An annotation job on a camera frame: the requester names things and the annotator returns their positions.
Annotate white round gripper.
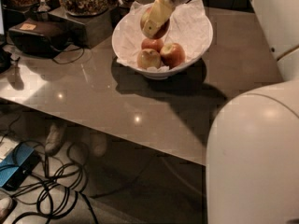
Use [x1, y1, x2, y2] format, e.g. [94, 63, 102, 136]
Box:
[142, 0, 189, 35]

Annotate blue box on floor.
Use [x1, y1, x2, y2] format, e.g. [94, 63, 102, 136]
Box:
[0, 144, 40, 191]

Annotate yellow-green front apple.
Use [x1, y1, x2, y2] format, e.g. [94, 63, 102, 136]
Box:
[137, 49, 161, 69]

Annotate white bowl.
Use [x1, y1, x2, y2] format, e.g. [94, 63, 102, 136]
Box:
[111, 0, 214, 80]

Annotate grey metal stand block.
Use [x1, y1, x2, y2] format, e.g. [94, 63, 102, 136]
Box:
[49, 7, 113, 49]

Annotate red back apple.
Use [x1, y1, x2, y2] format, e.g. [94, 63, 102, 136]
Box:
[141, 38, 164, 52]

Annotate white shoe under table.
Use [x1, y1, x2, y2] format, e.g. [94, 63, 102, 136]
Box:
[45, 123, 66, 156]

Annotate black floor cables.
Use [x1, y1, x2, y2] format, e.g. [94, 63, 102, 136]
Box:
[0, 115, 101, 224]

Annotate metal scoop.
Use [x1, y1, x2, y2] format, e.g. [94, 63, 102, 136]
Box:
[37, 0, 50, 12]

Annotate black device with label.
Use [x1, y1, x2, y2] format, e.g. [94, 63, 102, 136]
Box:
[8, 19, 69, 58]

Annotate black cable on table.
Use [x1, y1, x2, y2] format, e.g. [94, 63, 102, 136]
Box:
[50, 44, 86, 65]

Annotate white paper liner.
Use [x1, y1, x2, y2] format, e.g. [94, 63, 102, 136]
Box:
[116, 0, 211, 73]

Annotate red apple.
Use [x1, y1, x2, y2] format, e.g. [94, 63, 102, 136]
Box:
[140, 7, 170, 39]
[141, 38, 164, 52]
[160, 43, 185, 69]

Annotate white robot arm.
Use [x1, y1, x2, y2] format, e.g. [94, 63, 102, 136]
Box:
[206, 0, 299, 224]

